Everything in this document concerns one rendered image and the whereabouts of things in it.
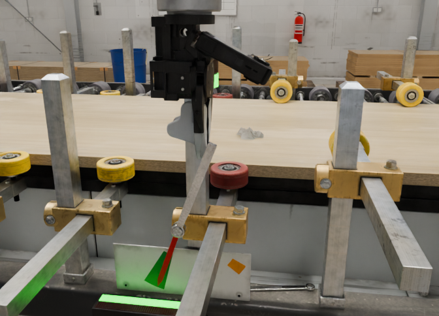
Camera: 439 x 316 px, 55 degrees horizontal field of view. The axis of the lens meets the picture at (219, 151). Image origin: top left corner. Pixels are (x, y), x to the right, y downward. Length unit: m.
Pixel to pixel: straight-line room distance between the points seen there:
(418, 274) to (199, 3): 0.41
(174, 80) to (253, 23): 7.24
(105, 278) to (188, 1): 0.58
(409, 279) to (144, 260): 0.49
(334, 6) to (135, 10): 3.53
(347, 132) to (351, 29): 7.26
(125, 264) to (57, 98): 0.33
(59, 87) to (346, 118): 0.48
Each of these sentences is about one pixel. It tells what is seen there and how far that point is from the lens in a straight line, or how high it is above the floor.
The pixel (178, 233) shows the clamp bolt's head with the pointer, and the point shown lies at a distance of 0.76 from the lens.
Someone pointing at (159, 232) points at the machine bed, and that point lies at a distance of 1.06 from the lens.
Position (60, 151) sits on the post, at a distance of 0.81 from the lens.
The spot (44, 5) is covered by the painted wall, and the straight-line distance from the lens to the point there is 8.89.
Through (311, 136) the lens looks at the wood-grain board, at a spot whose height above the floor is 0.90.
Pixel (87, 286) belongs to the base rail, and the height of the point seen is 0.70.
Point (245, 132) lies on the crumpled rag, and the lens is 1.12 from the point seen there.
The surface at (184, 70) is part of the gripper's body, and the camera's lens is 0.59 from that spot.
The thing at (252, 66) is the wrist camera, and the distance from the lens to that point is 0.59.
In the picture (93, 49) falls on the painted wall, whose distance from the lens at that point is 8.53.
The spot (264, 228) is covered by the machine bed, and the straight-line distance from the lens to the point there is 1.01.
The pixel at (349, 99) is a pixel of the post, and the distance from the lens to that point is 0.69.
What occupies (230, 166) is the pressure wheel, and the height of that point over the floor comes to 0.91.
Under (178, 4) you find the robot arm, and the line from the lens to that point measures 0.58.
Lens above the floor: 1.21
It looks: 18 degrees down
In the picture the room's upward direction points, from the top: straight up
